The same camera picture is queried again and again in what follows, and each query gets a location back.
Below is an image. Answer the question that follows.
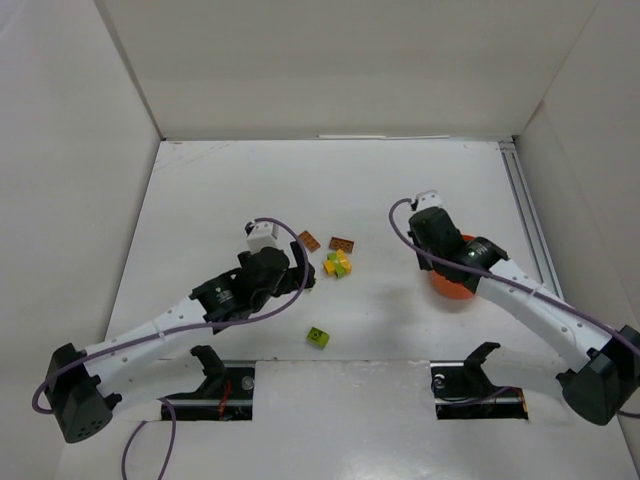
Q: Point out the brown studded lego plate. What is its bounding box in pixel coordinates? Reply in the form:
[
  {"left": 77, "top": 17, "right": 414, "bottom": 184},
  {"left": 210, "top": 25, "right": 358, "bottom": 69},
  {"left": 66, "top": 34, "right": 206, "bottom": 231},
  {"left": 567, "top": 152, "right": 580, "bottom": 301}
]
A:
[{"left": 298, "top": 230, "right": 321, "bottom": 253}]

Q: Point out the brown upside-down lego plate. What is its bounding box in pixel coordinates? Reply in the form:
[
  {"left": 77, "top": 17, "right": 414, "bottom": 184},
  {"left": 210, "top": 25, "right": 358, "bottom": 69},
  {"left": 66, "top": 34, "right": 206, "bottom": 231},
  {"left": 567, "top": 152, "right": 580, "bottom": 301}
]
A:
[{"left": 329, "top": 237, "right": 355, "bottom": 253}]

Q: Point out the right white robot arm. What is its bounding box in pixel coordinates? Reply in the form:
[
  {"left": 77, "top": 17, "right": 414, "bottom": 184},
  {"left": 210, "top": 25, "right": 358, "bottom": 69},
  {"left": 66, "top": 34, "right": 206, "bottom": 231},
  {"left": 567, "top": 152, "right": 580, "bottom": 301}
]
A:
[{"left": 408, "top": 205, "right": 639, "bottom": 426}]

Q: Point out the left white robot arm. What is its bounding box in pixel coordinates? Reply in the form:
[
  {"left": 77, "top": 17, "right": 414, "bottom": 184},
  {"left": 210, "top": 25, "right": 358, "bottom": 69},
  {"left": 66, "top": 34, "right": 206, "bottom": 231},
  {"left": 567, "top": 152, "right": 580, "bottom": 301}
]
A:
[{"left": 33, "top": 241, "right": 315, "bottom": 444}]

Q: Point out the orange round divided container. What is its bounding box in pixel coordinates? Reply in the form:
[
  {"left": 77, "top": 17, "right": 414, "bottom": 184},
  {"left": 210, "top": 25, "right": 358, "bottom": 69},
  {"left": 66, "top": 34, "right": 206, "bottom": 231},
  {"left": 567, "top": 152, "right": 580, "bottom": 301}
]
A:
[{"left": 430, "top": 234, "right": 476, "bottom": 301}]

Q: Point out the lime green long lego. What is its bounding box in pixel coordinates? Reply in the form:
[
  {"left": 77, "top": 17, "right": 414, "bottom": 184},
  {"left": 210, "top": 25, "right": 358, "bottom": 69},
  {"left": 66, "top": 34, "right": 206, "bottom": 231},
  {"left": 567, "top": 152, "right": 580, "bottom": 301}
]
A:
[{"left": 324, "top": 250, "right": 352, "bottom": 278}]

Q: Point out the yellow curved lego piece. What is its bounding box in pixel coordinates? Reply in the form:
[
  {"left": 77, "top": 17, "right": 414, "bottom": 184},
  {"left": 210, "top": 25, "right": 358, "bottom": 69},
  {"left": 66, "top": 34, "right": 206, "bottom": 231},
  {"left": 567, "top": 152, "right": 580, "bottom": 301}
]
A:
[{"left": 332, "top": 250, "right": 352, "bottom": 278}]

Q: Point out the lime green lego near front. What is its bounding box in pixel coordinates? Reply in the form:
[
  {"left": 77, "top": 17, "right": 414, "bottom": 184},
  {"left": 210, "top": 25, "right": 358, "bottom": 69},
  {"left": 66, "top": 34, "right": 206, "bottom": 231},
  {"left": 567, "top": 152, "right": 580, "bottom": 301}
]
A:
[{"left": 306, "top": 327, "right": 330, "bottom": 349}]

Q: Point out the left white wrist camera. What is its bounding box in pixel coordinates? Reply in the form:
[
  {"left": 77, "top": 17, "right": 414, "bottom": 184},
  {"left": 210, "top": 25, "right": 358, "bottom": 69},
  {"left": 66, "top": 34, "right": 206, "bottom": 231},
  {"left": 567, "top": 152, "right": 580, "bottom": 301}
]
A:
[{"left": 245, "top": 221, "right": 279, "bottom": 254}]

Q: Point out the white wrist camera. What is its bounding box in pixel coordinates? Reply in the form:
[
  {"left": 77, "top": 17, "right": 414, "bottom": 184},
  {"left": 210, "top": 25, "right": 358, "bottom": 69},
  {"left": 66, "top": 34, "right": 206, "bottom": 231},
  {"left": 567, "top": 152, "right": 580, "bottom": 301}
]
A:
[
  {"left": 245, "top": 221, "right": 279, "bottom": 254},
  {"left": 410, "top": 190, "right": 443, "bottom": 212}
]

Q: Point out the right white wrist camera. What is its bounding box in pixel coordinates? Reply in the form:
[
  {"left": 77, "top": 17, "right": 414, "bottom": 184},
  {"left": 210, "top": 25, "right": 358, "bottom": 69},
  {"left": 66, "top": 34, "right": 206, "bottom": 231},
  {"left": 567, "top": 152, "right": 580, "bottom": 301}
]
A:
[{"left": 410, "top": 190, "right": 443, "bottom": 212}]

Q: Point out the aluminium rail on right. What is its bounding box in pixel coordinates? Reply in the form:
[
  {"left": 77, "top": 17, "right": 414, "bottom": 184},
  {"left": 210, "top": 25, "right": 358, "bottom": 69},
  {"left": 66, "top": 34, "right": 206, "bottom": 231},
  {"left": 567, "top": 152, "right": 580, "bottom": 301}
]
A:
[{"left": 498, "top": 141, "right": 564, "bottom": 300}]

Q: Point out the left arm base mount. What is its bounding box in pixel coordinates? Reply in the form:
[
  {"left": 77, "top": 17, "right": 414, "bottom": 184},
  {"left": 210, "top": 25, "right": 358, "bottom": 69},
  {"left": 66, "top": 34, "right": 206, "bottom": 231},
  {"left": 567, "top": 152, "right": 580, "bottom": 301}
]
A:
[{"left": 167, "top": 345, "right": 256, "bottom": 422}]

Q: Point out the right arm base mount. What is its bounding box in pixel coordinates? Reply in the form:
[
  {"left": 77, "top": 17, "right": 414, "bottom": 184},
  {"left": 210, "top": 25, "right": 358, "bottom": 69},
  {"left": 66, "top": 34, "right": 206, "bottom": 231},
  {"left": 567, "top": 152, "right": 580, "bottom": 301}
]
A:
[{"left": 430, "top": 342, "right": 529, "bottom": 420}]

